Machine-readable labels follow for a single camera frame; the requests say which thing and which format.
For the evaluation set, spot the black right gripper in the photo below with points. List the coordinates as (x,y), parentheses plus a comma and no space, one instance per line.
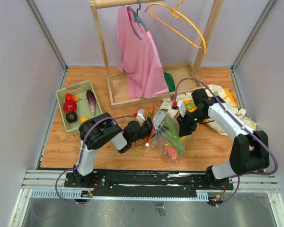
(185,128)

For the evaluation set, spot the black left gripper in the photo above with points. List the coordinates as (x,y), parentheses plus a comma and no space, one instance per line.
(149,124)

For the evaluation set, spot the yellow plush banana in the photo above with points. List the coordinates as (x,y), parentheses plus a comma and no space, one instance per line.
(184,139)

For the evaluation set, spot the green plush vegetable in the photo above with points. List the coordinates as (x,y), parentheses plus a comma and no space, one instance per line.
(171,133)

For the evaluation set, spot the clear zip top bag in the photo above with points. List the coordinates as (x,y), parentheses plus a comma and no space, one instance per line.
(157,138)

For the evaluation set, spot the yellow plush fruit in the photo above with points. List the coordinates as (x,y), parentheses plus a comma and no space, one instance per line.
(83,119)

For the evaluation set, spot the purple plush eggplant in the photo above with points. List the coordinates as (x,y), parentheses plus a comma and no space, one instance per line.
(91,101)

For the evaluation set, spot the red plush fruit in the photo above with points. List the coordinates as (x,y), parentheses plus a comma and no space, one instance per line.
(69,106)

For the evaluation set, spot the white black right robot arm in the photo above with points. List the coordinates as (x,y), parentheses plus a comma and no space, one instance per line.
(249,147)

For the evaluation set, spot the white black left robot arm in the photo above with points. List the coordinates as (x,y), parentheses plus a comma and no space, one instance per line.
(97,132)

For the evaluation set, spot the cartoon print children's garment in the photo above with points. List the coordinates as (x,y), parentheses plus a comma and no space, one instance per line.
(218,91)

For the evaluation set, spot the green cloth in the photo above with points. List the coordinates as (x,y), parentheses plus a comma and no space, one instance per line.
(169,81)

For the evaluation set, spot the wooden clothes rack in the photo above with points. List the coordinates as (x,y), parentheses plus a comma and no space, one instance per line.
(117,84)

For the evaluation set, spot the light green plastic basket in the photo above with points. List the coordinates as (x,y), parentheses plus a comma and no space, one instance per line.
(83,109)

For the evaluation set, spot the dark purple plush fruit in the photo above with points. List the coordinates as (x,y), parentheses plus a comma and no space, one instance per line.
(71,117)

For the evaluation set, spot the red orange plush pepper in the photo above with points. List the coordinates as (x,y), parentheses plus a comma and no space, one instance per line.
(71,97)

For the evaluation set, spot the pink t-shirt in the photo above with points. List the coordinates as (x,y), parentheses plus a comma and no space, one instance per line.
(139,59)

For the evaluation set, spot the grey clothes hanger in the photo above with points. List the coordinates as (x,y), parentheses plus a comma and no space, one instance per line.
(137,20)

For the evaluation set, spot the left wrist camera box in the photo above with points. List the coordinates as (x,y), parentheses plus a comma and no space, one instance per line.
(140,116)

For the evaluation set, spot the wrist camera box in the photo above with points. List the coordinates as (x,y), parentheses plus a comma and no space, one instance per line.
(140,116)
(179,105)

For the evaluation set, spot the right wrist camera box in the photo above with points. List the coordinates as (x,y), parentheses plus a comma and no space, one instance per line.
(179,105)

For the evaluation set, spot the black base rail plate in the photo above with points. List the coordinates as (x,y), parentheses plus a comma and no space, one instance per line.
(111,177)

